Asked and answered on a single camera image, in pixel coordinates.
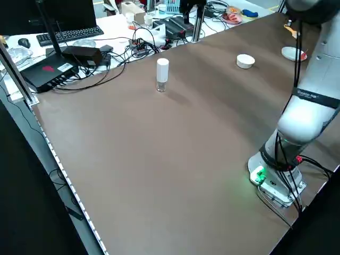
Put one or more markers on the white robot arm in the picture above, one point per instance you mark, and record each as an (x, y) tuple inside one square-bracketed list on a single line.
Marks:
[(300, 119)]

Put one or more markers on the pink plate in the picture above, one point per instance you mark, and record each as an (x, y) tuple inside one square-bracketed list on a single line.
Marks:
[(232, 18)]

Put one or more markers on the white cup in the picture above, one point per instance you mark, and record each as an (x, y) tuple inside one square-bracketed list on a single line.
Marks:
[(148, 21)]

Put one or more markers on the hub with red plugs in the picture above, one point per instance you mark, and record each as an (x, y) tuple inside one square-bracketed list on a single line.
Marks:
[(139, 47)]

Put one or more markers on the small white bowl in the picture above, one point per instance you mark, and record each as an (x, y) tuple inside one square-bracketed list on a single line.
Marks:
[(245, 61)]

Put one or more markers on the cardboard box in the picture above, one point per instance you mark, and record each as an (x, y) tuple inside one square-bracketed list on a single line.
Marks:
[(135, 10)]

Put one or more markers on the black stand pole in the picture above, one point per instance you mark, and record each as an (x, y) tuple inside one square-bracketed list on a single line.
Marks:
[(49, 26)]

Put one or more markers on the black clamp bracket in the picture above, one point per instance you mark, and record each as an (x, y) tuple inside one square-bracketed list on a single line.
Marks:
[(74, 213)]

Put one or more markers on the black computer mouse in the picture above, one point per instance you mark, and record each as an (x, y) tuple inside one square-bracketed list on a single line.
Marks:
[(24, 42)]

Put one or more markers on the black power brick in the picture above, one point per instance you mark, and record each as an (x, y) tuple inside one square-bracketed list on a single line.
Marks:
[(82, 54)]

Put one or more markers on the blue plastic basket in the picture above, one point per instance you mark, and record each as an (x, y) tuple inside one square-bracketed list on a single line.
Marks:
[(174, 8)]

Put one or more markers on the black camera on post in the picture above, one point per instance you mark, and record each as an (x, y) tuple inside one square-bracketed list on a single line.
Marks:
[(186, 12)]

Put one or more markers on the aluminium profile post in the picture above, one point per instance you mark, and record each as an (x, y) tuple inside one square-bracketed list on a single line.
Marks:
[(16, 74), (199, 24)]

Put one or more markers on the white round plate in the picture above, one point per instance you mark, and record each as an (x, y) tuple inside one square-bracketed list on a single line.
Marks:
[(289, 53)]

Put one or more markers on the black keyboard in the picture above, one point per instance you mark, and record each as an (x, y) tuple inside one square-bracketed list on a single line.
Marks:
[(69, 34)]

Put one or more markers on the black monitor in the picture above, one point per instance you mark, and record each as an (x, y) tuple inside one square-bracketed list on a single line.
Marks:
[(66, 13)]

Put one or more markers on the clear foil container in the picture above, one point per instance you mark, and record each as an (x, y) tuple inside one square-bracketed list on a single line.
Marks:
[(20, 54)]

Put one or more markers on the black box with red logo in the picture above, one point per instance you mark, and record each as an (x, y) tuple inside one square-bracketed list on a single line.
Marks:
[(45, 71)]

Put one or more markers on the blue cloth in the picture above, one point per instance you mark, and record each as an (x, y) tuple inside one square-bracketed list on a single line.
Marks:
[(249, 12)]

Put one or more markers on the black power supply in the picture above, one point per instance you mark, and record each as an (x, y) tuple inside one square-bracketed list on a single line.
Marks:
[(172, 25)]

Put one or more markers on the red sausage on skewer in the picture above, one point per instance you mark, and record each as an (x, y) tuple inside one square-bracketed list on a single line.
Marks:
[(304, 56)]

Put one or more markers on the yellow plate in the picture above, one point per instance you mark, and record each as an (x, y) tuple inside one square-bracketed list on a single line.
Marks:
[(249, 18)]

